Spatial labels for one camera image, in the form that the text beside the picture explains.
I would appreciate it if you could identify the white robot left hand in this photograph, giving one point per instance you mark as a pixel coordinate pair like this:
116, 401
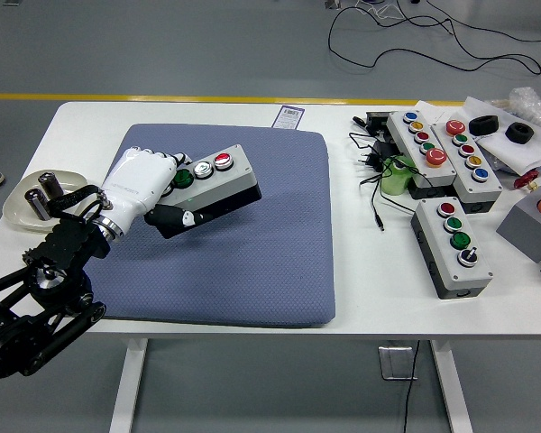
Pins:
135, 180

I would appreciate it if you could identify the grey four-button control box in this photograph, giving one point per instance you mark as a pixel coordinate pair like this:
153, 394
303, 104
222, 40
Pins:
433, 225
239, 176

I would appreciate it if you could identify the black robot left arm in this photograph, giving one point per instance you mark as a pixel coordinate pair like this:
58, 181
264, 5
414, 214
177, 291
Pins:
9, 334

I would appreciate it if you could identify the five-button box, blue button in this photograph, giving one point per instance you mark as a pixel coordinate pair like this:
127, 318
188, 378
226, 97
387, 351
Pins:
403, 135
491, 185

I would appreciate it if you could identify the dark cylindrical capacitor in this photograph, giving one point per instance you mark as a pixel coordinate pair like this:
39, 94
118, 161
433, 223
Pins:
48, 182
36, 203

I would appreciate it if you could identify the white shallow dish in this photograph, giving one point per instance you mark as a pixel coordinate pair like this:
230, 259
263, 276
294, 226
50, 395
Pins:
18, 207

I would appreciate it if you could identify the blue-grey padded mat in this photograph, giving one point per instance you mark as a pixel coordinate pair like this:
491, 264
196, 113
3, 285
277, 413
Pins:
261, 252

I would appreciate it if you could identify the purple-edged label card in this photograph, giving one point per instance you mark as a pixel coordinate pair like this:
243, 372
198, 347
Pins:
288, 117

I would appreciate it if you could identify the white table leg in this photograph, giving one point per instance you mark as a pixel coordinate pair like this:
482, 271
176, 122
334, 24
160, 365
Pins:
453, 388
126, 397

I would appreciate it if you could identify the black connector plug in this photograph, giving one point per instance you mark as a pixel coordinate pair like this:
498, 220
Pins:
359, 121

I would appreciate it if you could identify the black power adapter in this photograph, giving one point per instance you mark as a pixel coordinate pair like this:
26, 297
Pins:
381, 149

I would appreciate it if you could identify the small black device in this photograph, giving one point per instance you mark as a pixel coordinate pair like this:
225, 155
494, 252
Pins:
378, 119

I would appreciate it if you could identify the white paper sheet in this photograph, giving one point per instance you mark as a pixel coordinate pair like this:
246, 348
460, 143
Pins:
428, 108

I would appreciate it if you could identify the silver floor socket plate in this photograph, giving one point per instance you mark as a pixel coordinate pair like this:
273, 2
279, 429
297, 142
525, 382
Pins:
390, 363

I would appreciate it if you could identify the white foam sheet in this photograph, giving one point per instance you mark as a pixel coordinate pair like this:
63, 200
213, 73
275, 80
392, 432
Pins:
514, 151

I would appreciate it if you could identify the red metal part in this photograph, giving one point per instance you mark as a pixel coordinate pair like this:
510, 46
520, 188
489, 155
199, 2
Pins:
525, 179

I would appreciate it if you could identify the grey block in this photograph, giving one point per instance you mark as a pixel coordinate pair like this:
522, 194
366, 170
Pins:
523, 230

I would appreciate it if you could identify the clear bubble wrap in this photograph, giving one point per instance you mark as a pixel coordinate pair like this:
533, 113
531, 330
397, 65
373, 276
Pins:
529, 104

